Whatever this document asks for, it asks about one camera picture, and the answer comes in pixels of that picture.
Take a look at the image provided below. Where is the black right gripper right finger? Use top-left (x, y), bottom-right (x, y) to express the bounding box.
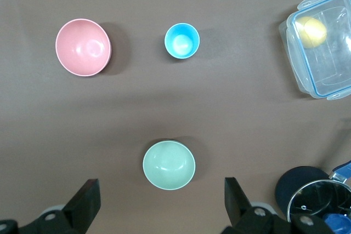
top-left (222, 176), bottom-right (288, 234)

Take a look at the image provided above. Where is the black saucepan blue handle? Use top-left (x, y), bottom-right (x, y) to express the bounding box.
top-left (275, 159), bottom-right (351, 234)

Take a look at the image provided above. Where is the clear plastic lidded container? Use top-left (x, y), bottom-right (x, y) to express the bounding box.
top-left (279, 0), bottom-right (351, 101)

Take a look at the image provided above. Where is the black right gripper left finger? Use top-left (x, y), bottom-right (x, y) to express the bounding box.
top-left (19, 178), bottom-right (101, 234)

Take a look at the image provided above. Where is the pale green bowl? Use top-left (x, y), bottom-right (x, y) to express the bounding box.
top-left (142, 139), bottom-right (197, 191)

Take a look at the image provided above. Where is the pink bowl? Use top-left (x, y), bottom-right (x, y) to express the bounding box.
top-left (55, 18), bottom-right (112, 77)

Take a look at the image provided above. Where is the light blue cup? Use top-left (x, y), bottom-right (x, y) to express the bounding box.
top-left (164, 22), bottom-right (201, 60)

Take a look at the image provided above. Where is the glass lid blue knob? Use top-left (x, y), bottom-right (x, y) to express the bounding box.
top-left (286, 179), bottom-right (351, 234)

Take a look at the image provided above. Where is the yellow lemon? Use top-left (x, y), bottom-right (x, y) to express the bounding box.
top-left (296, 16), bottom-right (327, 49)

